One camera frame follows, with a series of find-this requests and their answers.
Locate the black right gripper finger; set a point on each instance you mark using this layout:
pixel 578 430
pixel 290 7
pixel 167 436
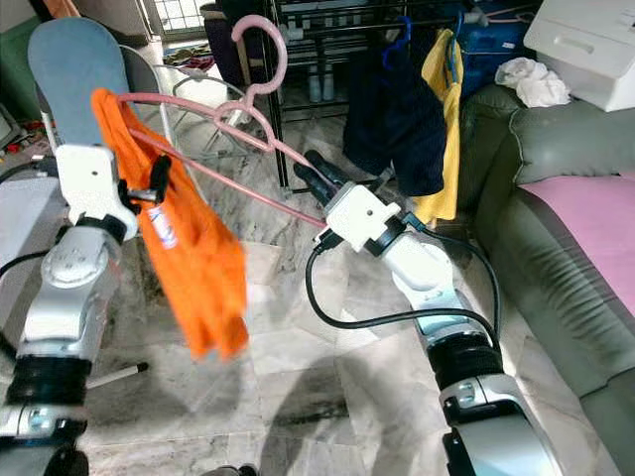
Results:
pixel 322 178
pixel 335 165

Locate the pink plastic clothes hanger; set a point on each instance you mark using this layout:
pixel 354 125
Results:
pixel 253 124

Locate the orange garment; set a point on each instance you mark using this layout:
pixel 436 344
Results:
pixel 208 268

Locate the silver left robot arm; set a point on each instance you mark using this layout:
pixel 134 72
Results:
pixel 74 297

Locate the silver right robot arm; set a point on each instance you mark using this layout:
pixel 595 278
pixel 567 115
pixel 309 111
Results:
pixel 446 288

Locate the blue plastic clothes hanger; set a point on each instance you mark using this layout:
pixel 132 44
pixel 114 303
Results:
pixel 402 25

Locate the black clothes drying rack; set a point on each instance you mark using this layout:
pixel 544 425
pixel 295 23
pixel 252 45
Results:
pixel 285 159

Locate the navy blue garment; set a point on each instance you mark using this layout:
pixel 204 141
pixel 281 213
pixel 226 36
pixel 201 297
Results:
pixel 397 119

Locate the colourful floor mat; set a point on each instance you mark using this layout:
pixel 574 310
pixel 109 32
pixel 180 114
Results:
pixel 189 55

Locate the light blue cushion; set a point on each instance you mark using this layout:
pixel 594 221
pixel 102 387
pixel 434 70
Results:
pixel 74 79

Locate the yellow garment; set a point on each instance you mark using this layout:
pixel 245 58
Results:
pixel 451 109

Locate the dark purple cabinet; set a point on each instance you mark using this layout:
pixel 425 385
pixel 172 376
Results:
pixel 228 45

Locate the bright barred window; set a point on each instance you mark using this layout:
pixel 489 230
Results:
pixel 179 12

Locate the green plastic basket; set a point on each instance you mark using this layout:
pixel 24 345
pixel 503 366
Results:
pixel 15 45

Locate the green leather sofa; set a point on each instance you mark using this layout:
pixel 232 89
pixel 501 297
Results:
pixel 546 139

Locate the large blue storage box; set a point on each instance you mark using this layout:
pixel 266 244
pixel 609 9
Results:
pixel 491 35

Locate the crumpled white cloth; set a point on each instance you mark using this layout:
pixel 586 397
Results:
pixel 534 81

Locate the pink blanket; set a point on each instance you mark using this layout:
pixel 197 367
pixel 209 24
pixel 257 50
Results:
pixel 585 223

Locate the white storage box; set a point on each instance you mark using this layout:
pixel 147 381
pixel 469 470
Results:
pixel 585 45

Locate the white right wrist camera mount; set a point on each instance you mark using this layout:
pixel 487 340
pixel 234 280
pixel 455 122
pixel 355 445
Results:
pixel 362 216

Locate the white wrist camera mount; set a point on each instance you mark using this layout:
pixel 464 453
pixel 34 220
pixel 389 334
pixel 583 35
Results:
pixel 362 216
pixel 89 188

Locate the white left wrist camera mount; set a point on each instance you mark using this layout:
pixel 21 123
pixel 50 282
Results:
pixel 89 188

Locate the white tubular bouncer frame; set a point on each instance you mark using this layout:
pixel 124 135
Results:
pixel 208 94

